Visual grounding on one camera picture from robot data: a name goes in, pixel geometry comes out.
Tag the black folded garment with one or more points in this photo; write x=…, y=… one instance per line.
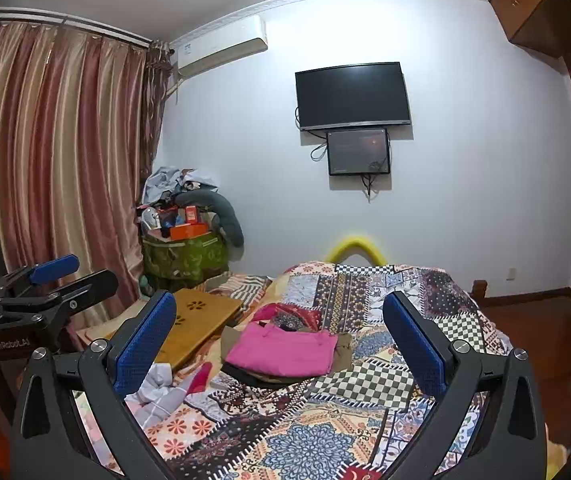
x=258, y=381

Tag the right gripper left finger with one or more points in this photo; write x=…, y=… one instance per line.
x=49, y=439

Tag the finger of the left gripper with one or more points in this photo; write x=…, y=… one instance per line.
x=54, y=270
x=83, y=293

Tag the striped pink beige curtain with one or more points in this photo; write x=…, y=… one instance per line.
x=78, y=130

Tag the patchwork patterned bedspread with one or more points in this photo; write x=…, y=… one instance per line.
x=359, y=406

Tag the black wall television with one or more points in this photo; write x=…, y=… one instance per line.
x=360, y=95

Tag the orange box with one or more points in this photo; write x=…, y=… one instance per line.
x=186, y=231

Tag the green storage bag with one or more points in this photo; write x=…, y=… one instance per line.
x=183, y=264

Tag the wooden lap desk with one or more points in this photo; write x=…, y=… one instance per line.
x=200, y=319

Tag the curtain rail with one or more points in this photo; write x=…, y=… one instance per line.
x=39, y=16

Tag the grey neck pillow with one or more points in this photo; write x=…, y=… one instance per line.
x=224, y=221

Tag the olive green folded pants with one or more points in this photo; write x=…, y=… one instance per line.
x=340, y=347

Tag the white air conditioner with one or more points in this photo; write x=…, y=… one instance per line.
x=217, y=45

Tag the yellow round object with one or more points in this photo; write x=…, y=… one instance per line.
x=356, y=244

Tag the pink pants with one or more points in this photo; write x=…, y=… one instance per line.
x=285, y=349

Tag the small black wall monitor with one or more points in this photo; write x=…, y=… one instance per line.
x=358, y=152

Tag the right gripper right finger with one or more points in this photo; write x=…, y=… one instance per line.
x=508, y=442

